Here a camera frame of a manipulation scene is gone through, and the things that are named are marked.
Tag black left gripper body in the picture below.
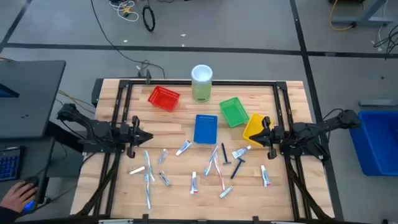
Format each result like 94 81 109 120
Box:
120 115 141 159

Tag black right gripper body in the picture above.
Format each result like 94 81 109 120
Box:
262 116 285 161

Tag white toothpaste tube purple print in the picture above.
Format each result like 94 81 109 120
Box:
231 145 252 160

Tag blue toothbrush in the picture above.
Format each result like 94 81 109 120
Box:
203 144 220 177
143 173 152 210
143 149 155 182

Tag dark navy disposable razor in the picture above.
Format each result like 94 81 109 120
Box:
229 157 246 180

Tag red plastic basket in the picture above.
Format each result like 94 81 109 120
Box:
147 85 181 112

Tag red toothbrush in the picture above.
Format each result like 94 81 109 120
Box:
213 154 226 192

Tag person's forearm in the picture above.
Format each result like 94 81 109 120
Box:
0 205 23 224

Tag yellow plastic basket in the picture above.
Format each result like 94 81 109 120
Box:
242 112 274 147

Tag green plastic basket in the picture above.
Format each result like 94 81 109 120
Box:
219 96 250 128

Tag black box at table corner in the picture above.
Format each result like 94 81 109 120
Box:
91 77 105 107

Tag blue plastic basket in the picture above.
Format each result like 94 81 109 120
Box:
193 114 219 145

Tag green white wipes canister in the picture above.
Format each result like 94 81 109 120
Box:
190 64 214 103

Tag black low keyboard desk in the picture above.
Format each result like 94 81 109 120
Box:
0 136 56 215

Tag large blue plastic bin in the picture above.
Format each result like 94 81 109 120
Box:
348 110 398 177

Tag black side desk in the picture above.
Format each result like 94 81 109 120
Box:
0 60 67 139

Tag black mouse blue light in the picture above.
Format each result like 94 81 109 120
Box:
22 175 40 214

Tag grey metal floor bar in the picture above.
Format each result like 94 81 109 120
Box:
358 99 398 108

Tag black keyboard blue backlight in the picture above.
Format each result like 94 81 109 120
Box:
0 146 24 183

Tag person's hand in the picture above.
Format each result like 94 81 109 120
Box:
0 181 39 215

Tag laptop with blue screen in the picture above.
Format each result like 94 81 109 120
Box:
0 82 20 99

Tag work desk with grey legs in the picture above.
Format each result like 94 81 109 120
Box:
329 0 394 27

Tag black braided cable bundle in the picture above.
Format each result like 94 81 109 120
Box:
284 155 335 220
74 146 124 217

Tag thin yellow wires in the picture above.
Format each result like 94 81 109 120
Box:
57 89 96 110

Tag long black floor cable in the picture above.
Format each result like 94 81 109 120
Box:
90 0 166 79

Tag coiled black cable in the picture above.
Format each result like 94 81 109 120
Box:
142 5 156 33

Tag white cable bundle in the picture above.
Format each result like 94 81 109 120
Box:
108 0 140 23

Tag yellow floor cable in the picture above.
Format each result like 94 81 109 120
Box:
328 0 356 32

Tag tangled black floor cables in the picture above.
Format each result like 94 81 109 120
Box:
373 24 398 60

